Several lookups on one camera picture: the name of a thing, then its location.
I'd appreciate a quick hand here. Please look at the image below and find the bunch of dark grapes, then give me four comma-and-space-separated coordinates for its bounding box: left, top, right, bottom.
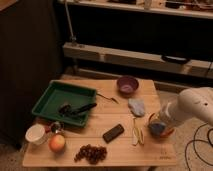
74, 144, 107, 164

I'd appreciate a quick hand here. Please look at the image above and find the small metal can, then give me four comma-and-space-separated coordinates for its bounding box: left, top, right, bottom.
50, 121, 64, 134

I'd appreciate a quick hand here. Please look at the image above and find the dark metal spoon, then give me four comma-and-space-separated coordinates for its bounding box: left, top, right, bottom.
97, 93, 119, 104

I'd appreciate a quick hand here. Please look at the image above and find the wooden shelf unit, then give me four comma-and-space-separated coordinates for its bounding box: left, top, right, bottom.
67, 0, 213, 76

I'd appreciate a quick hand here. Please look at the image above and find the white cup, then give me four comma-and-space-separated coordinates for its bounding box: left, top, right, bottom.
25, 124, 46, 145

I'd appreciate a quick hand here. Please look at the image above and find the red bowl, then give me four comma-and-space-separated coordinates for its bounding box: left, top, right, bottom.
148, 113, 174, 138

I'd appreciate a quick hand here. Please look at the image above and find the black handle on shelf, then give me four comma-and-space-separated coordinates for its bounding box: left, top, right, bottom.
161, 55, 190, 64

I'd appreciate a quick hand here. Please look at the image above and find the red yellow apple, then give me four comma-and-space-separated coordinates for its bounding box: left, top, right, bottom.
49, 134, 65, 152

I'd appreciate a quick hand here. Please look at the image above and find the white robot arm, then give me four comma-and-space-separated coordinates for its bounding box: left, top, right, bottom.
156, 87, 213, 127

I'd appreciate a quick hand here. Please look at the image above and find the black rectangular block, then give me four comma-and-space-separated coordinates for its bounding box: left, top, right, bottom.
103, 124, 124, 143

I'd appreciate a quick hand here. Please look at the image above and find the purple bowl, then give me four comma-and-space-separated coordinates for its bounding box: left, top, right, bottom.
117, 75, 139, 94

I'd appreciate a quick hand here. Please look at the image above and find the light blue cloth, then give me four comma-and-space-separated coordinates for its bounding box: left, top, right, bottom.
128, 98, 145, 117

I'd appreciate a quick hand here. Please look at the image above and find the green plastic tray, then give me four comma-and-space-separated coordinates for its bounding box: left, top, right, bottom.
32, 81, 96, 127

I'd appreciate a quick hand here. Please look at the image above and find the black dish brush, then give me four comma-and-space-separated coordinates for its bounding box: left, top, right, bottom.
58, 103, 97, 116

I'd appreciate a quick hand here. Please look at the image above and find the metal clamp pole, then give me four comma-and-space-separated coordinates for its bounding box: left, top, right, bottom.
64, 0, 77, 46

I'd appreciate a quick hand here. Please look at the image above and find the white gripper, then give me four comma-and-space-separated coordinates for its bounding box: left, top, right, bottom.
151, 102, 176, 127

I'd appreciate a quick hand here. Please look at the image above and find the peeled banana skin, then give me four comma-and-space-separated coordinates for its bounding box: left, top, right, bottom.
132, 119, 144, 146

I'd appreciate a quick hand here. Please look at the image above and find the black cable on floor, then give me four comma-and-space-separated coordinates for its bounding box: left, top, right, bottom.
184, 123, 213, 171

